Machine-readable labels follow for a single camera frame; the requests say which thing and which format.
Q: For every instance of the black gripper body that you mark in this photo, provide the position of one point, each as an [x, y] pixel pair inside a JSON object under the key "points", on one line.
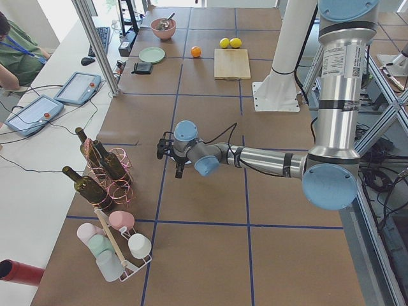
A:
{"points": [[180, 162]]}

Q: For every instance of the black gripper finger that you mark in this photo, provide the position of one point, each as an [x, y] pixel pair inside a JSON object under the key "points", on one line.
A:
{"points": [[179, 173]]}

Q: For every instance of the orange fruit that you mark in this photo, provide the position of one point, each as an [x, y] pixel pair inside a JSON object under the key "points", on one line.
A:
{"points": [[196, 52]]}

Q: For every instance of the light blue plate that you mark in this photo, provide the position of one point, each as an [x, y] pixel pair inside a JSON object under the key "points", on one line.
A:
{"points": [[190, 162]]}

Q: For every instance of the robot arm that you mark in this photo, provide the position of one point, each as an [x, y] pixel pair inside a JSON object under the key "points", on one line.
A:
{"points": [[329, 170]]}

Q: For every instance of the light green plate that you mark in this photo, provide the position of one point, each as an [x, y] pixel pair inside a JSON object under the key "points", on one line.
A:
{"points": [[152, 55]]}

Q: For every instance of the middle green wine bottle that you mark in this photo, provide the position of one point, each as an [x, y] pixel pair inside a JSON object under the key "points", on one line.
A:
{"points": [[110, 162]]}

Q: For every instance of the green wine bottle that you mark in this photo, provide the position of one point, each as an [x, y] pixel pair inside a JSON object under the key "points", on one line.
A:
{"points": [[88, 188], [88, 151], [110, 162]]}

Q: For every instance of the pink cup on top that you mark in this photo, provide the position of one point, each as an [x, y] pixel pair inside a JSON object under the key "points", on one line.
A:
{"points": [[119, 219]]}

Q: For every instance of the white cup on right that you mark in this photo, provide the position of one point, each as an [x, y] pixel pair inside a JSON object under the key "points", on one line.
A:
{"points": [[139, 246]]}

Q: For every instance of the front green wine bottle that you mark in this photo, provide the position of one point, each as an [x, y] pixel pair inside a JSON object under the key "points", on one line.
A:
{"points": [[88, 188]]}

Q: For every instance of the rear green wine bottle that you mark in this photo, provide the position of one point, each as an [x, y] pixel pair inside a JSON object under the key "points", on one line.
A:
{"points": [[88, 151]]}

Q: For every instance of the dark grey folded cloth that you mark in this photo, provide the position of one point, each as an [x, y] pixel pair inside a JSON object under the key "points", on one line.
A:
{"points": [[142, 68]]}

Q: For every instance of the mint green cup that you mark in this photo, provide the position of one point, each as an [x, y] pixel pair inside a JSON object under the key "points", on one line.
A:
{"points": [[99, 243]]}

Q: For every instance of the wooden cutting board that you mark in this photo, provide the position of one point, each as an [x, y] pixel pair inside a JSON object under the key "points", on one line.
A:
{"points": [[231, 64]]}

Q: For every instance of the pale pink cup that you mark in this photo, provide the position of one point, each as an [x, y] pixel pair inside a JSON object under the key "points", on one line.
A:
{"points": [[87, 230]]}

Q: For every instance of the pale blue cup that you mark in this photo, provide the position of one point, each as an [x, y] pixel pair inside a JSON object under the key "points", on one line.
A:
{"points": [[109, 265]]}

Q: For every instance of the far teach pendant tablet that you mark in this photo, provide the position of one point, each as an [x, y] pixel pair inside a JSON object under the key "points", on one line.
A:
{"points": [[78, 89]]}

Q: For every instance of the teach pendant tablet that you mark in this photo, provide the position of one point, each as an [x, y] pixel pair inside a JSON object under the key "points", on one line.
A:
{"points": [[78, 89], [34, 116]]}

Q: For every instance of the left yellow lemon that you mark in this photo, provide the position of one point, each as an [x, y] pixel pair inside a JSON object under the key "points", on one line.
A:
{"points": [[224, 43]]}

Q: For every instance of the yellow lemon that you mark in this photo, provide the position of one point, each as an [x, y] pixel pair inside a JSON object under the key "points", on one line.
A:
{"points": [[224, 43], [235, 43]]}

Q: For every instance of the pink bowl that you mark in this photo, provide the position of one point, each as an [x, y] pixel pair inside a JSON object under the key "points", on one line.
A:
{"points": [[163, 33]]}

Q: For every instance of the right yellow lemon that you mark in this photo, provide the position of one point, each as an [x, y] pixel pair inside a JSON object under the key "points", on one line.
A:
{"points": [[235, 43]]}

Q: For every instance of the black computer mouse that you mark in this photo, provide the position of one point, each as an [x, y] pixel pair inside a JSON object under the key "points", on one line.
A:
{"points": [[85, 61]]}

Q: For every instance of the metal scoop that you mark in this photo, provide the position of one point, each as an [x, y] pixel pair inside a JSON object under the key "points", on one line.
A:
{"points": [[164, 23]]}

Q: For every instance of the black keyboard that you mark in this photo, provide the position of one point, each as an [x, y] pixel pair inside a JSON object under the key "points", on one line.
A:
{"points": [[104, 37]]}

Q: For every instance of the near teach pendant tablet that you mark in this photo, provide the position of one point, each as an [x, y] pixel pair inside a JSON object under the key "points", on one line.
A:
{"points": [[34, 116]]}

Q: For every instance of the seated person in green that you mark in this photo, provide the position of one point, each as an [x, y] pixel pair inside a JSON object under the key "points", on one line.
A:
{"points": [[21, 57]]}

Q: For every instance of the red cylinder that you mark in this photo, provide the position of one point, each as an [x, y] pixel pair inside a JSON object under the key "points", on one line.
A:
{"points": [[21, 273]]}

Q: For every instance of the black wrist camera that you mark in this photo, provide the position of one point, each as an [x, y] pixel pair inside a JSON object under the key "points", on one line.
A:
{"points": [[165, 145]]}

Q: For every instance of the copper wire bottle rack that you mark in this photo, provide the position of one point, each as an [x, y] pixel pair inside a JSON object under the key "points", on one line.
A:
{"points": [[119, 190]]}

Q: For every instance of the white wire cup rack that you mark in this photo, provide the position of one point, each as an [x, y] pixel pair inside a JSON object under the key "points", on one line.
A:
{"points": [[133, 265]]}

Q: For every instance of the wooden rack handle stick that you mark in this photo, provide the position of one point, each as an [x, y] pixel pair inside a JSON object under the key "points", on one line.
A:
{"points": [[102, 218]]}

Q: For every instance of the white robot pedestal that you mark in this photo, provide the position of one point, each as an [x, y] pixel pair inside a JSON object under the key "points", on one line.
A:
{"points": [[277, 92]]}

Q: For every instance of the aluminium frame post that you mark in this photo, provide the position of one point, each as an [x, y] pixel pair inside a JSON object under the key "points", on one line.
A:
{"points": [[85, 17]]}

